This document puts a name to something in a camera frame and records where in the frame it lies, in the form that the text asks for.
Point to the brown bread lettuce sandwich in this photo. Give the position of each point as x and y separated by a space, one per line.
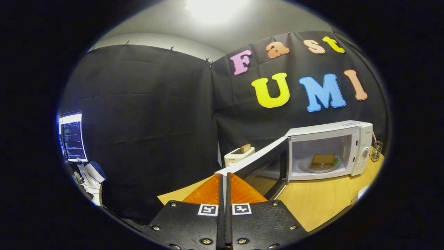
322 160

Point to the computer monitor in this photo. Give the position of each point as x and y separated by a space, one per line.
73 139

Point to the white microwave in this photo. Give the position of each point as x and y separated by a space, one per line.
322 130

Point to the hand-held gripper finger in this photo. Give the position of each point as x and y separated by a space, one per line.
221 229
228 229

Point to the glass microwave turntable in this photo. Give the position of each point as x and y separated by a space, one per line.
305 168

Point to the white toaster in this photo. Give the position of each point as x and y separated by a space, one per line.
234 159

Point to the white equipment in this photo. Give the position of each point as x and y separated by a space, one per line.
90 173

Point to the toast slice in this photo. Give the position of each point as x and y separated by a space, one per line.
246 148

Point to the ceiling light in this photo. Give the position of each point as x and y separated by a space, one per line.
215 8

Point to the pink striped straw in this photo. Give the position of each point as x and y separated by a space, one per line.
374 137

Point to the small white food tray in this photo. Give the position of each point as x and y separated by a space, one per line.
362 192

